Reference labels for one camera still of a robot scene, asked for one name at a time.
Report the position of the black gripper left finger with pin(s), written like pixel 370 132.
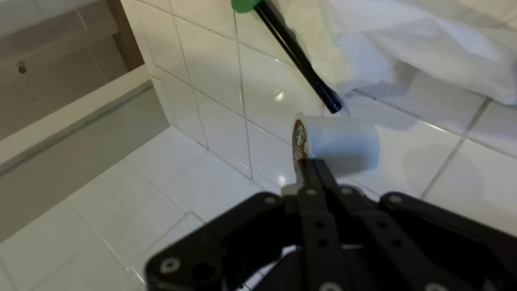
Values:
pixel 243 244

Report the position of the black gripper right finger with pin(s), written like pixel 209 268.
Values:
pixel 420 253

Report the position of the white coffee pod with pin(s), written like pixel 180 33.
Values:
pixel 344 143

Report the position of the beige panel with round knob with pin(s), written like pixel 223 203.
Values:
pixel 54 82

